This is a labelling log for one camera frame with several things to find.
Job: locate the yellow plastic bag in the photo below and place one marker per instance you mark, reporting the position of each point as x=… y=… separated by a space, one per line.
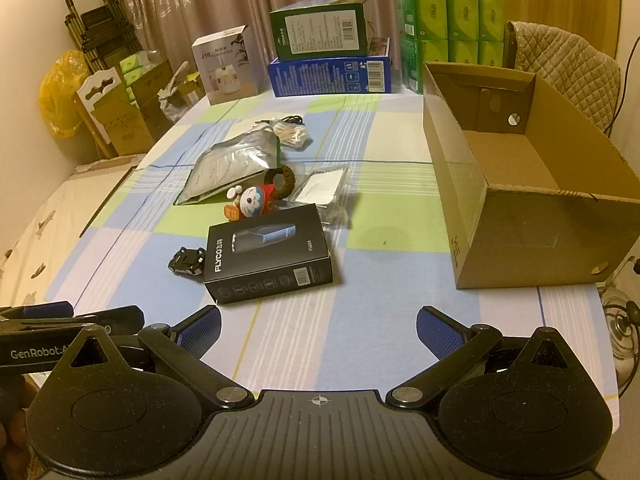
x=57 y=100

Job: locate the small brown printed box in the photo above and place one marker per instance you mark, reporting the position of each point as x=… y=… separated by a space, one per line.
x=380 y=47

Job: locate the black shaver box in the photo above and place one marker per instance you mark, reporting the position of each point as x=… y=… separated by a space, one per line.
x=265 y=255

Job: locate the crumpled clear plastic bag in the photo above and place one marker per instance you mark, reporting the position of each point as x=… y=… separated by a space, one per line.
x=172 y=102

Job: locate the brown cardboard carton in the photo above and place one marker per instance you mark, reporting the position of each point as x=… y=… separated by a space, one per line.
x=155 y=90

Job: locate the small black toy car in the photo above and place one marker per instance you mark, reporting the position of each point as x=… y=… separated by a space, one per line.
x=186 y=260

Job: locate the quilted chair back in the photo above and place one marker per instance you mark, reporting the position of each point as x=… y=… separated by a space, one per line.
x=570 y=60

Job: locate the cardboard box with white hanger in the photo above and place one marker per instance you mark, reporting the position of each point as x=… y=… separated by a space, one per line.
x=117 y=120

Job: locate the blue cat toy figure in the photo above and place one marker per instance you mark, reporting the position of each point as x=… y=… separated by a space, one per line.
x=250 y=202

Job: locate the beige printed bedding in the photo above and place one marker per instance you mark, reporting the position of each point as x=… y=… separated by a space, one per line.
x=45 y=230

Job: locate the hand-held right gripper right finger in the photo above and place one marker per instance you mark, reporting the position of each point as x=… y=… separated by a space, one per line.
x=440 y=332

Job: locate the large cardboard box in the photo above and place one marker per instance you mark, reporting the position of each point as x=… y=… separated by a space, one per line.
x=520 y=230

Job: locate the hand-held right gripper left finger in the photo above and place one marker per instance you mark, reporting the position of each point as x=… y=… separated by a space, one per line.
x=200 y=331

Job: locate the blue box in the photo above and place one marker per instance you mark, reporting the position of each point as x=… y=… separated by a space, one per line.
x=325 y=76

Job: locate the checked bedsheet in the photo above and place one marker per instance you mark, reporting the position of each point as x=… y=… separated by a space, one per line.
x=390 y=270

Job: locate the white humidifier box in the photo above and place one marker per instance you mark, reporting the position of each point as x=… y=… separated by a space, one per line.
x=225 y=67

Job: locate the bag of cotton swabs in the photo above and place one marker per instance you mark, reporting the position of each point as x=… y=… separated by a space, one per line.
x=292 y=136

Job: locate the light green packets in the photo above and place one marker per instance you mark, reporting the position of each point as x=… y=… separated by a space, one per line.
x=131 y=67

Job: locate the white square lid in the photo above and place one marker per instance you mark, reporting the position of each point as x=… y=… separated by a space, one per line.
x=320 y=187

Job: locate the stack of green tissue packs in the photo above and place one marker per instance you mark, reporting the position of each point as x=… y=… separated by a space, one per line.
x=440 y=25

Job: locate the person's left hand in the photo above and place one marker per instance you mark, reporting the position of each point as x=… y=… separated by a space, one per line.
x=12 y=427

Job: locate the folded metal rack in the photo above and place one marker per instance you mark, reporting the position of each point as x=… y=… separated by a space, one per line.
x=100 y=30

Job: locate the dark green box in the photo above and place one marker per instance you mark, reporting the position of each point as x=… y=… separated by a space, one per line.
x=320 y=30

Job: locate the silver foil bag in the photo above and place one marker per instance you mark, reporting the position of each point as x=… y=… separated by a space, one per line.
x=225 y=165

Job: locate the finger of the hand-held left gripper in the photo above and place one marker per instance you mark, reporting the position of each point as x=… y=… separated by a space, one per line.
x=120 y=320
x=47 y=310

